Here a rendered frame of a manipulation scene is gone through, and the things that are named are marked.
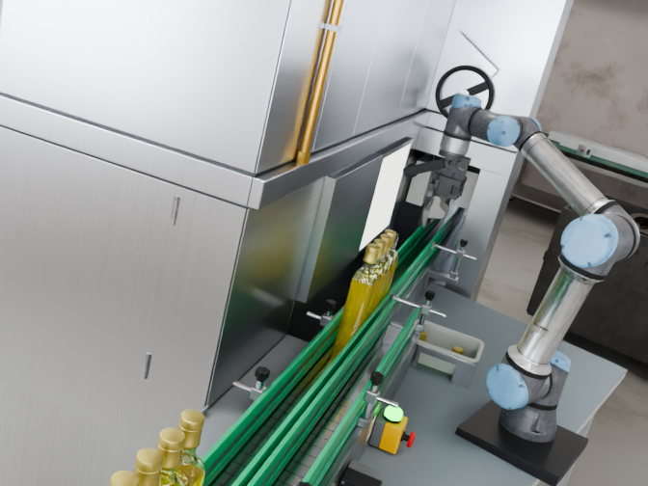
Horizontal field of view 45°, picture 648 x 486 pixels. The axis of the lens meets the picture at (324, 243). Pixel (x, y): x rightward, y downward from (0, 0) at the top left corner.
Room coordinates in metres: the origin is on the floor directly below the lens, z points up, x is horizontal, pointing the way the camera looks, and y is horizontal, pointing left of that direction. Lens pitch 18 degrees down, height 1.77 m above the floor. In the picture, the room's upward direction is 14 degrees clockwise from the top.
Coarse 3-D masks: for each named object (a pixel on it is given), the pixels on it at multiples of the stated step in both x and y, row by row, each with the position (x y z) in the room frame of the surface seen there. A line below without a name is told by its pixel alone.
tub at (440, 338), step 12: (432, 324) 2.26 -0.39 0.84; (432, 336) 2.26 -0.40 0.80; (444, 336) 2.25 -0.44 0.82; (456, 336) 2.24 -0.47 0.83; (468, 336) 2.24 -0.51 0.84; (432, 348) 2.10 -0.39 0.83; (444, 348) 2.24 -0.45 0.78; (468, 348) 2.23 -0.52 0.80; (480, 348) 2.16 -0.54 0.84; (468, 360) 2.07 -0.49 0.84
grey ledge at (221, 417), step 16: (288, 336) 1.85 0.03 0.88; (272, 352) 1.73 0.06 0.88; (288, 352) 1.75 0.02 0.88; (272, 368) 1.65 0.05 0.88; (224, 400) 1.46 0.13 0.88; (240, 400) 1.48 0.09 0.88; (208, 416) 1.39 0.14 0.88; (224, 416) 1.40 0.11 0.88; (240, 416) 1.42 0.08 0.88; (208, 432) 1.33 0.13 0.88; (224, 432) 1.34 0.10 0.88; (208, 448) 1.28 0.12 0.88
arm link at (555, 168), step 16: (528, 128) 2.04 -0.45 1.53; (528, 144) 2.01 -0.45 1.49; (544, 144) 2.00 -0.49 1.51; (528, 160) 2.02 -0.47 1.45; (544, 160) 1.97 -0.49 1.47; (560, 160) 1.96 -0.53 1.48; (544, 176) 1.98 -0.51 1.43; (560, 176) 1.94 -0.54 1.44; (576, 176) 1.93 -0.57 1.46; (560, 192) 1.93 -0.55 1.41; (576, 192) 1.90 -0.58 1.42; (592, 192) 1.89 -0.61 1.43; (576, 208) 1.90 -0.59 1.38; (592, 208) 1.86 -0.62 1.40; (608, 208) 1.84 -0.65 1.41
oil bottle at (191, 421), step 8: (184, 416) 0.93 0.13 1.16; (192, 416) 0.94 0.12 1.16; (200, 416) 0.94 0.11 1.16; (184, 424) 0.92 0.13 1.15; (192, 424) 0.92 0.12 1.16; (200, 424) 0.93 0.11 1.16; (184, 432) 0.92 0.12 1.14; (192, 432) 0.92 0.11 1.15; (200, 432) 0.93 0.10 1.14; (184, 440) 0.92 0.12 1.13; (192, 440) 0.92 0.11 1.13; (200, 440) 0.94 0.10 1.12; (184, 448) 0.92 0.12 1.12; (192, 448) 0.92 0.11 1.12; (184, 456) 0.92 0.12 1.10; (192, 456) 0.93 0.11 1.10; (184, 464) 0.92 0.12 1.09; (192, 464) 0.93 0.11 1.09; (200, 464) 0.94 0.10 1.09; (176, 472) 0.91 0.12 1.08; (184, 472) 0.91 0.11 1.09; (192, 472) 0.92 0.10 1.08; (200, 472) 0.93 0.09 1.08; (184, 480) 0.91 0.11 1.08; (192, 480) 0.91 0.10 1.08; (200, 480) 0.94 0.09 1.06
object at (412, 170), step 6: (426, 162) 2.05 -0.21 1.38; (432, 162) 2.04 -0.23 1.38; (438, 162) 2.03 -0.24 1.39; (444, 162) 2.04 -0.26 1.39; (408, 168) 2.05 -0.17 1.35; (414, 168) 2.05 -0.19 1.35; (420, 168) 2.05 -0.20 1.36; (426, 168) 2.04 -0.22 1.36; (432, 168) 2.04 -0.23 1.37; (438, 168) 2.03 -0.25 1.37; (408, 174) 2.05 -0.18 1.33; (414, 174) 2.05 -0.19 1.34
